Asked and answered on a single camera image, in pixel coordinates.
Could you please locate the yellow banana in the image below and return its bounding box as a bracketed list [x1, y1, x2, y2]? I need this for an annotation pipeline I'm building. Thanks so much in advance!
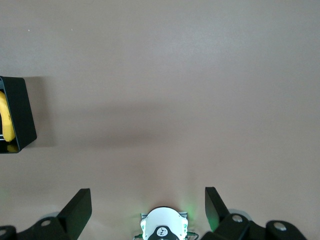
[0, 90, 16, 143]

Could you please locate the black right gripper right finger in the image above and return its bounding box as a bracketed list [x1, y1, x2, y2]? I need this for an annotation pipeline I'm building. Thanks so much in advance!
[201, 186, 307, 240]

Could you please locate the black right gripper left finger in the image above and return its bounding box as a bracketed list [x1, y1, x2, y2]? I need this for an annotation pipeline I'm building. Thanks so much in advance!
[0, 188, 93, 240]

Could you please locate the black rectangular box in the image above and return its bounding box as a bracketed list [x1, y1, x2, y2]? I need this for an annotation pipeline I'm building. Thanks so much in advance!
[0, 75, 38, 155]

